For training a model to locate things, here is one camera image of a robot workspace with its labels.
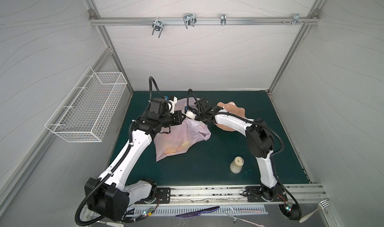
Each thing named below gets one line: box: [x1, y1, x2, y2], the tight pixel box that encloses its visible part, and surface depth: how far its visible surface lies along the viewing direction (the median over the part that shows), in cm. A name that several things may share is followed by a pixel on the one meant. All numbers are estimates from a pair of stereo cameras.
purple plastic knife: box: [175, 206, 220, 219], surface depth 70 cm
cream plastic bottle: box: [229, 156, 245, 174], surface depth 77 cm
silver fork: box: [299, 198, 332, 223], surface depth 72 cm
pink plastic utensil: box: [233, 215, 265, 227], surface depth 67 cm
